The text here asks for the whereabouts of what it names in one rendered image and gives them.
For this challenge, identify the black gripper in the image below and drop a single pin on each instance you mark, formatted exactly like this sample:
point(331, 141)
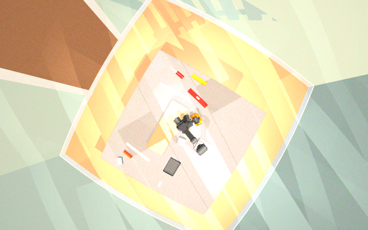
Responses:
point(195, 120)

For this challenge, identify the yellow flat bar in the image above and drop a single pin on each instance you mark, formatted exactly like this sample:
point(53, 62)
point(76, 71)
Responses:
point(199, 80)

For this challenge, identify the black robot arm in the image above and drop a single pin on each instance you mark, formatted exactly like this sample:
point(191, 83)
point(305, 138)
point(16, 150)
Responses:
point(183, 127)

